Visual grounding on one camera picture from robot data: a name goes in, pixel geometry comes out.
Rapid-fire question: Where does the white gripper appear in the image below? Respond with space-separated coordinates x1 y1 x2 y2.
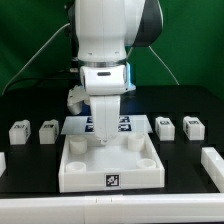
80 65 127 142

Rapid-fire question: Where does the white square tabletop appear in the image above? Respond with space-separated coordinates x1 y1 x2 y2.
58 133 165 193

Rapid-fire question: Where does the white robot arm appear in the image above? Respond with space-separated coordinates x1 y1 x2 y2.
67 0 163 143

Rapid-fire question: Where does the white marker base sheet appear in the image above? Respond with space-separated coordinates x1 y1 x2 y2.
61 115 152 135

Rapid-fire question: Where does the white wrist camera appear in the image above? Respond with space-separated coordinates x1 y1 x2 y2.
67 85 90 115

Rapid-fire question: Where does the white cable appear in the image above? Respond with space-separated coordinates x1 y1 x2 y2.
0 22 72 96

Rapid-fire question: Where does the black cable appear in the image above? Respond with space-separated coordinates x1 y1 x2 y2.
3 69 76 94

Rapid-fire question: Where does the white left obstacle wall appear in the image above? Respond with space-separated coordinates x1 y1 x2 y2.
0 152 6 177

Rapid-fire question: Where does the white obstacle wall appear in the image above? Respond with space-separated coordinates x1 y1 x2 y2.
201 147 224 193
0 152 6 177
0 193 224 224

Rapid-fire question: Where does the white right obstacle wall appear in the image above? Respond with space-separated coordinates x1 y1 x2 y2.
201 147 224 193

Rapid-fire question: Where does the white front obstacle wall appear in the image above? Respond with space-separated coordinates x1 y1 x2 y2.
0 193 224 224

